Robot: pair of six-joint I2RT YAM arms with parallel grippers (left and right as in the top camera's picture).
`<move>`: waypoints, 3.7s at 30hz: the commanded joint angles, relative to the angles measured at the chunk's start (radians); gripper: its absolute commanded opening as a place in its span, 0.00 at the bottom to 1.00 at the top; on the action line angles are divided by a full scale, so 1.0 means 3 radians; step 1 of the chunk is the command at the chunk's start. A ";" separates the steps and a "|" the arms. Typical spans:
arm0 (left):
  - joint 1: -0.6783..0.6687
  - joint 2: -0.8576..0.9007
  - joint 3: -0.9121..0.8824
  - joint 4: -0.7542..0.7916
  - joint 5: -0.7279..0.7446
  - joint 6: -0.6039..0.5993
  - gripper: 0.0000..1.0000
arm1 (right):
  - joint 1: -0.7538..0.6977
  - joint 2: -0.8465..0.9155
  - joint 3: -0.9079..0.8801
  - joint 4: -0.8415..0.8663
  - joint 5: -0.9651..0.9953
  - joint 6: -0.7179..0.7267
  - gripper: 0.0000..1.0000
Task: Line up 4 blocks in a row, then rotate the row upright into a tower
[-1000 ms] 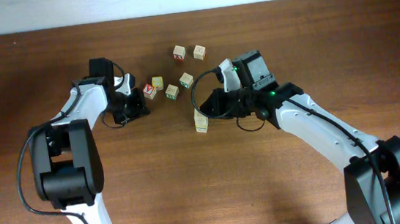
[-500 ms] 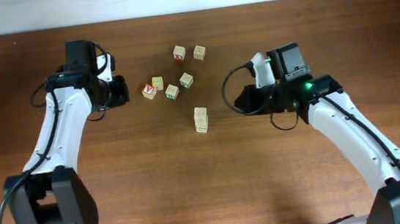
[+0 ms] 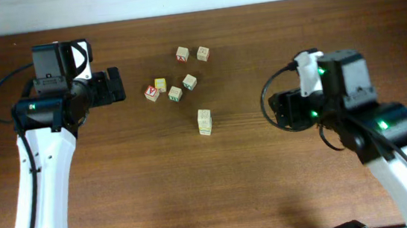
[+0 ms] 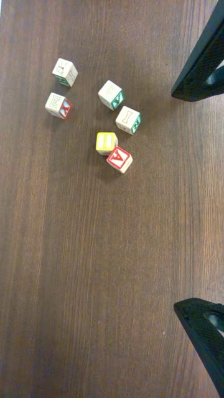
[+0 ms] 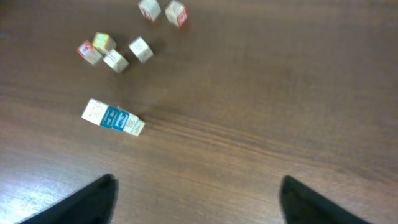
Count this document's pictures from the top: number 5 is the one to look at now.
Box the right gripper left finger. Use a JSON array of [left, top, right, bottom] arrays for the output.
[[22, 174, 119, 224]]

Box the wooden block red A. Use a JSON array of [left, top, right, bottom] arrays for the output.
[[77, 40, 103, 65]]

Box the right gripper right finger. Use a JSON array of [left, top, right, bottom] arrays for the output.
[[279, 175, 369, 224]]

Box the plain wooden block top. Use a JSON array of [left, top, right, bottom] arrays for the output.
[[165, 0, 188, 27]]

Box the wooden block teal side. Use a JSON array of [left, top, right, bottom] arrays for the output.
[[129, 37, 154, 63]]

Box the wooden block yellow K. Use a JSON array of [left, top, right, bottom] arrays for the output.
[[81, 98, 121, 129]]

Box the wooden block red X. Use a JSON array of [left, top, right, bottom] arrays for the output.
[[138, 0, 161, 21]]

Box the wooden block green side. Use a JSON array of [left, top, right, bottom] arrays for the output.
[[103, 49, 129, 73]]

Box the wooden block yellow frame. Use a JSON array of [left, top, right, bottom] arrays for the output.
[[92, 32, 117, 54]]

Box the wooden block red U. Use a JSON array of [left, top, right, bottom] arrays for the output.
[[129, 119, 145, 136]]

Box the wooden block blue side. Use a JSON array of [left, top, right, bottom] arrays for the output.
[[112, 107, 130, 131]]

